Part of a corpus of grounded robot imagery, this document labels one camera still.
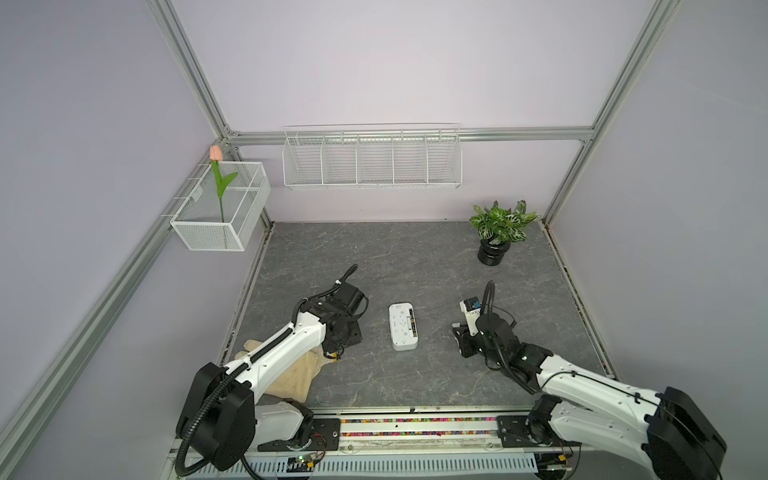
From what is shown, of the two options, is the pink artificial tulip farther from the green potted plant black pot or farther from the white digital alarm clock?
the green potted plant black pot

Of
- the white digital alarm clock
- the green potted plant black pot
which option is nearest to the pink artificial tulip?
the white digital alarm clock

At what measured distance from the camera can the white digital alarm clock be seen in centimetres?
87
